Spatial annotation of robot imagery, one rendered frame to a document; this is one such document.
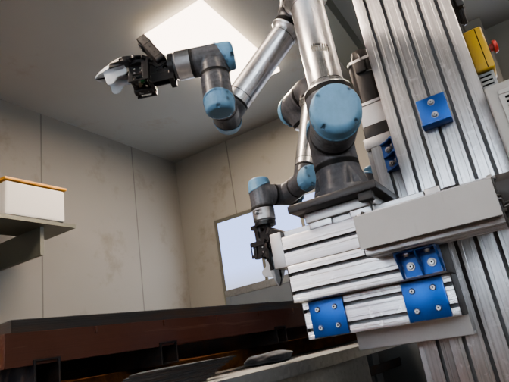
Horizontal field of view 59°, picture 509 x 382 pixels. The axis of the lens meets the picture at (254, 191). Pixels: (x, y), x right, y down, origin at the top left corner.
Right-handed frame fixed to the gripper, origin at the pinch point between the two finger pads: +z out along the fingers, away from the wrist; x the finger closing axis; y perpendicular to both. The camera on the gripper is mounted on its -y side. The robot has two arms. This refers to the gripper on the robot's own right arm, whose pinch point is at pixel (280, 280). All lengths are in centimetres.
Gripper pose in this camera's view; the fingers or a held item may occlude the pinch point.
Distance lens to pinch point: 144.4
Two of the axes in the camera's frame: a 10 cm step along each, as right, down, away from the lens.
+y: -7.5, 3.2, 5.7
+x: -6.4, -1.5, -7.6
